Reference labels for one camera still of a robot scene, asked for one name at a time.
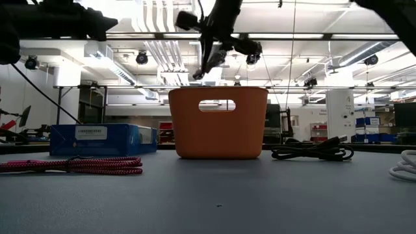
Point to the blue game controller box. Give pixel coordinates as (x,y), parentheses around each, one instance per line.
(113,143)

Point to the blue-grey table mat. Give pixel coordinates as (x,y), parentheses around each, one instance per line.
(208,201)

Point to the red storage shelf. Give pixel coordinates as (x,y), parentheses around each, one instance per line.
(320,127)
(165,126)

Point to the blue storage bin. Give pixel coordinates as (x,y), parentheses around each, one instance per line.
(377,137)
(372,121)

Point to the orange plastic basket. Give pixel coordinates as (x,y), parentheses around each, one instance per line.
(221,136)

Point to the white room pillar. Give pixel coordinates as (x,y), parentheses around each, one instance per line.
(339,113)

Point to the black computer monitor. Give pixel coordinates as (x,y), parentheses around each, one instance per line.
(406,113)

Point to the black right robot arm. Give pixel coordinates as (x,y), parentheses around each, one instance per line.
(396,16)

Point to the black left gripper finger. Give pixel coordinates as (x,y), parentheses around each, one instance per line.
(97,24)

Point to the black background equipment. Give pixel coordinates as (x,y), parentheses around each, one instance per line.
(274,120)

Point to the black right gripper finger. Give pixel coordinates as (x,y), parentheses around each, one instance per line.
(216,60)
(204,55)

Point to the black ceiling spotlight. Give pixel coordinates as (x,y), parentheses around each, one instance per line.
(142,58)
(310,82)
(31,62)
(371,59)
(253,59)

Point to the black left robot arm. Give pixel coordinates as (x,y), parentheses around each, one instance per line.
(6,16)

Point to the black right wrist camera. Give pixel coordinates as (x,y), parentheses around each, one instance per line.
(187,20)

